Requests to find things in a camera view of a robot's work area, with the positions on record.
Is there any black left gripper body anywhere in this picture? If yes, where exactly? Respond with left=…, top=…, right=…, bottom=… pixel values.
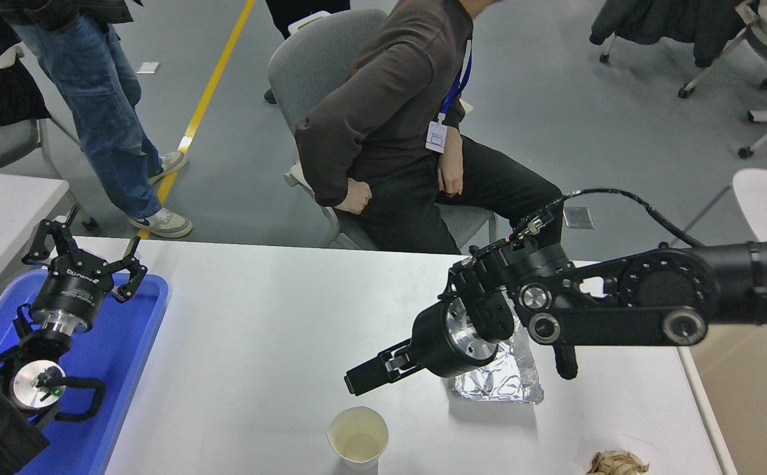
left=28, top=254, right=118, bottom=329

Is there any dark jacket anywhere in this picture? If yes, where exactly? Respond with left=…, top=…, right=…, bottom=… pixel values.
left=589, top=0, right=754, bottom=70

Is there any crumpled tan paper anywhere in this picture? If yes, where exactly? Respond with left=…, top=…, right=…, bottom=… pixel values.
left=586, top=451, right=650, bottom=475

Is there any person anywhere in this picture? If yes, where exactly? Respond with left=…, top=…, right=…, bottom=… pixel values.
left=294, top=0, right=566, bottom=255
left=0, top=0, right=193, bottom=239
left=263, top=0, right=351, bottom=105

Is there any person's left hand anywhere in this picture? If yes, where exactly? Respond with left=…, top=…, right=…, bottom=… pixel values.
left=438, top=148, right=465, bottom=197

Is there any large pale bin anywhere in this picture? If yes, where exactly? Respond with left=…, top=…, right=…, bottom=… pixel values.
left=677, top=323, right=767, bottom=475

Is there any foil tray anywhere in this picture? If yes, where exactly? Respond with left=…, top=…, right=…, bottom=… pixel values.
left=450, top=310, right=545, bottom=404

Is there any person's right hand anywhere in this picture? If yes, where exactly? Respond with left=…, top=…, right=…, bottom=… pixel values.
left=334, top=178, right=372, bottom=215

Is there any white paper cup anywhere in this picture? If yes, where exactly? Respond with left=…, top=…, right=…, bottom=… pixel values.
left=325, top=406, right=389, bottom=472

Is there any blue plastic tray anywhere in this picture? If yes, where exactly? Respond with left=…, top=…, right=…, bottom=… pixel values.
left=0, top=269, right=169, bottom=475

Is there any black bag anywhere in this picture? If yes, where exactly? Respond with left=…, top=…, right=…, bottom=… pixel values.
left=0, top=0, right=51, bottom=129

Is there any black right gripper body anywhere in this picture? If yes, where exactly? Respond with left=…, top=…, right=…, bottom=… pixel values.
left=412, top=298, right=474, bottom=379

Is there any grey office chair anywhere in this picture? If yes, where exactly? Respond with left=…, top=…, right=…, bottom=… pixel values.
left=267, top=8, right=500, bottom=251

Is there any blue lanyard with badge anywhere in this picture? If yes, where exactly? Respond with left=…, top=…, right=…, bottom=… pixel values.
left=425, top=40, right=473, bottom=154

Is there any white side table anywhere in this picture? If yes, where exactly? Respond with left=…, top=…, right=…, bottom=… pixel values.
left=0, top=170, right=70, bottom=311

